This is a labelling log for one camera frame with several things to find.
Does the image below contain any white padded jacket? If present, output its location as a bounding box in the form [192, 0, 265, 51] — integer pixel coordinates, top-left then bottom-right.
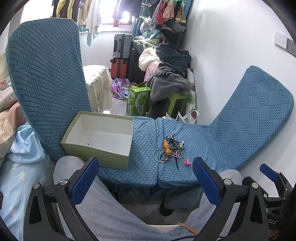
[138, 47, 162, 70]

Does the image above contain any pile of clothes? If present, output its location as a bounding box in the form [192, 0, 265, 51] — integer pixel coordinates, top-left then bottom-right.
[133, 21, 192, 77]

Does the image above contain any light blue bedding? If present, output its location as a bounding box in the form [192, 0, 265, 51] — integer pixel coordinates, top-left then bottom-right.
[0, 125, 56, 239]

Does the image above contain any red suitcase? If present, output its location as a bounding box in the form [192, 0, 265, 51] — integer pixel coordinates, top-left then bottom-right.
[111, 58, 130, 79]

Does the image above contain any black jacket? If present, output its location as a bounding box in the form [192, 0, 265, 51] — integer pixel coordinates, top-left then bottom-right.
[155, 43, 192, 72]

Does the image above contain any pale green cardboard box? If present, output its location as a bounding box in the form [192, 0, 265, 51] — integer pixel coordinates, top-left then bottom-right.
[60, 111, 134, 171]

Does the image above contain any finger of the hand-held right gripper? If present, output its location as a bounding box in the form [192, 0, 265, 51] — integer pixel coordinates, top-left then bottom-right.
[260, 163, 292, 198]

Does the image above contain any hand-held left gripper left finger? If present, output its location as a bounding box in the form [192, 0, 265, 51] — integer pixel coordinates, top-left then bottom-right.
[23, 157, 100, 241]

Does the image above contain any grey suitcase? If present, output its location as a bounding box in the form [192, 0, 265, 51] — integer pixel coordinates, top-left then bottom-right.
[113, 34, 133, 58]

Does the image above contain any person's right leg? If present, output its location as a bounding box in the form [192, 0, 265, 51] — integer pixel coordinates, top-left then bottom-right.
[166, 169, 242, 241]

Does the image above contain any cream lace furniture cover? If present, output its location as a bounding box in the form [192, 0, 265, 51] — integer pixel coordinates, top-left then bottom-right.
[83, 65, 113, 113]

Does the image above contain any silver hoop ring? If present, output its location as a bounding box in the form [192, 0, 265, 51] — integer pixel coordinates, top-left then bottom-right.
[153, 149, 167, 163]

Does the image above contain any person's leg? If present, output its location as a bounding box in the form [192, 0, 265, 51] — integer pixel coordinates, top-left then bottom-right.
[166, 169, 242, 241]
[53, 156, 176, 241]

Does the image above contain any hanging clothes row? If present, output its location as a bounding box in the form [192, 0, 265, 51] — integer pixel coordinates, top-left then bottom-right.
[52, 0, 192, 47]

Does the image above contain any orange gourd pendant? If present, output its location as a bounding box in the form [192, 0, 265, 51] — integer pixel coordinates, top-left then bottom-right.
[163, 140, 172, 156]

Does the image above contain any person's left leg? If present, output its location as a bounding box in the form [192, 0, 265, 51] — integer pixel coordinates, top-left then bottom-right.
[53, 156, 176, 241]

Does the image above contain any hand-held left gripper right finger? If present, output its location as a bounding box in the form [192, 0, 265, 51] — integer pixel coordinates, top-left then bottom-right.
[192, 157, 270, 241]

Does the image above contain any spotted rolled mat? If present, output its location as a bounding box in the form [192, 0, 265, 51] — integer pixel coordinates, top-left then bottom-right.
[186, 68, 197, 116]

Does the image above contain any grey fleece blanket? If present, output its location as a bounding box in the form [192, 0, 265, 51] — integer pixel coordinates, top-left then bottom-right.
[146, 66, 192, 102]

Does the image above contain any green plastic stool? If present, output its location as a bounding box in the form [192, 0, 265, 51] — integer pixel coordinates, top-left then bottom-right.
[148, 91, 189, 118]

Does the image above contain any green printed carton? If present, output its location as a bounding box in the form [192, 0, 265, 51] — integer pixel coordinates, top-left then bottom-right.
[126, 84, 152, 117]

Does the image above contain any grey wall socket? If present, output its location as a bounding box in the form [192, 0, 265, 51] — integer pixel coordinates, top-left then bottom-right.
[286, 38, 296, 57]

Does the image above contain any black suitcase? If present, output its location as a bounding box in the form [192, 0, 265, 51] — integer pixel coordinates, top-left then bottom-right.
[128, 45, 141, 81]

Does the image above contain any pink beige blanket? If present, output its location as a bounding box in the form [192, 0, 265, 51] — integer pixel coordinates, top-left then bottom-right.
[0, 80, 27, 158]

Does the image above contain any white wall switch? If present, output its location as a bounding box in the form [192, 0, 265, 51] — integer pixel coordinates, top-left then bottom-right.
[275, 31, 288, 49]

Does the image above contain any purple patterned cloth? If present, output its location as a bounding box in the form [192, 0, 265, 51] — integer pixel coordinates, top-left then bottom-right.
[112, 77, 137, 100]

